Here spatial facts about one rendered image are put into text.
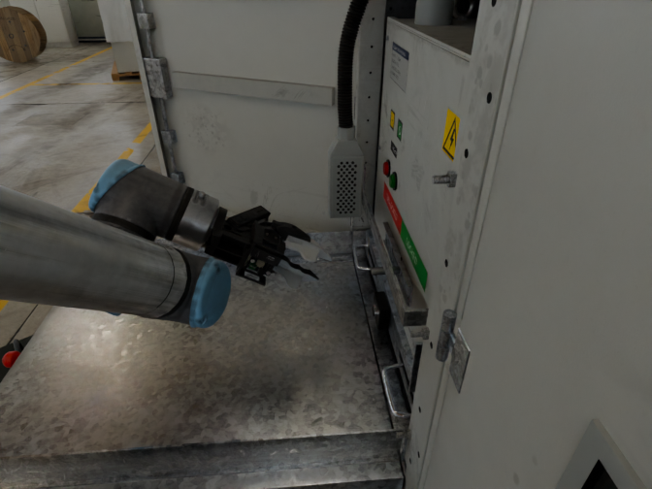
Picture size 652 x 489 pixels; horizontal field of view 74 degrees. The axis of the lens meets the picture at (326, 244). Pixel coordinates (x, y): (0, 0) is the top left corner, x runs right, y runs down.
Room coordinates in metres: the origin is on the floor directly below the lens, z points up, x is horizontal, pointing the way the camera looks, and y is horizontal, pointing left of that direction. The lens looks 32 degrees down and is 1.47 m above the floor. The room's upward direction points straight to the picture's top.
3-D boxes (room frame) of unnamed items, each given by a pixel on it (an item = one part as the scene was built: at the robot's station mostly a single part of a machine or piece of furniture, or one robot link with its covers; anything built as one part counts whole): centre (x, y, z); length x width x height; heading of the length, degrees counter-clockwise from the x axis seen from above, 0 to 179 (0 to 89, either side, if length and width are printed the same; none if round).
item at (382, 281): (0.66, -0.15, 0.89); 0.54 x 0.05 x 0.06; 5
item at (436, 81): (0.66, -0.13, 1.15); 0.48 x 0.01 x 0.48; 5
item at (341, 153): (0.86, -0.04, 1.09); 0.08 x 0.05 x 0.17; 95
